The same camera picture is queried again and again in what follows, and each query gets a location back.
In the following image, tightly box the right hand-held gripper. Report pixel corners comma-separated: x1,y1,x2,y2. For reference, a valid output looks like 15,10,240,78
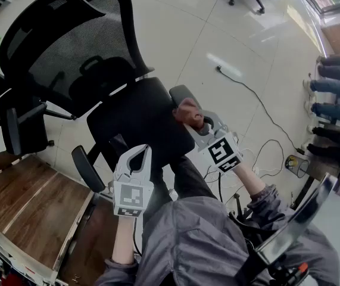
182,108,244,174

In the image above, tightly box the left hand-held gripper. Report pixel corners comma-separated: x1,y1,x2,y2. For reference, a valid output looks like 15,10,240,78
108,144,155,219

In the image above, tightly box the reddish-brown cloth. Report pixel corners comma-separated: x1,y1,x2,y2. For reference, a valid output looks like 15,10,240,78
173,98,205,130

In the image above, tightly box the black chair armrest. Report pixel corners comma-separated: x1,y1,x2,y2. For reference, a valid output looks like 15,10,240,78
169,84,202,113
71,145,107,194

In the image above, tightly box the person's right forearm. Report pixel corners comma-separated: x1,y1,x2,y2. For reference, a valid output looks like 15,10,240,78
234,161,267,197

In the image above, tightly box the person's left forearm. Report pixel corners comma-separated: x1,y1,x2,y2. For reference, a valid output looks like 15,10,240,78
111,216,138,265

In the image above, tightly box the person's grey jacket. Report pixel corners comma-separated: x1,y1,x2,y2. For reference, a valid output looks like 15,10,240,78
95,184,340,286

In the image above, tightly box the dark wooden desk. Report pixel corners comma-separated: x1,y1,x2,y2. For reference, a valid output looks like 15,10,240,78
0,153,120,286

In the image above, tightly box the black head-worn rig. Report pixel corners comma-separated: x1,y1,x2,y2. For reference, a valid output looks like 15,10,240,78
235,173,339,286

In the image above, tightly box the black mesh office chair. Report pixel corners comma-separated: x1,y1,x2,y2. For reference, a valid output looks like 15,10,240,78
0,0,196,190

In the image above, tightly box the black floor cable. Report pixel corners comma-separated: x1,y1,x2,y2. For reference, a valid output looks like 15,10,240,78
215,66,306,156

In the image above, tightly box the black wire wastebasket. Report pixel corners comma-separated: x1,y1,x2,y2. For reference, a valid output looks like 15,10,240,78
285,154,310,179

